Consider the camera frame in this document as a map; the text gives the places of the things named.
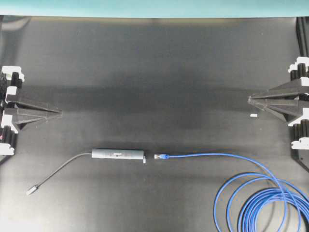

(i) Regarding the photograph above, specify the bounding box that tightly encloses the grey USB hub with cable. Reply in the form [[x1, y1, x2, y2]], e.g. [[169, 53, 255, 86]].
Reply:
[[26, 148, 145, 196]]

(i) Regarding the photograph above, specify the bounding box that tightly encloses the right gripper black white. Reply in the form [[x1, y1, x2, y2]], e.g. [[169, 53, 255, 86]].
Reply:
[[248, 57, 309, 170]]

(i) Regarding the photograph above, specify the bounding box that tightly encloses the blue LAN cable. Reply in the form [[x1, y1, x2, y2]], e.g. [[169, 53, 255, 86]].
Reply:
[[154, 152, 309, 232]]

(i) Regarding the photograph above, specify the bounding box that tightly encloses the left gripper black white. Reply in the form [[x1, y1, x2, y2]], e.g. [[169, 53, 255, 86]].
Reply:
[[0, 66, 62, 164]]

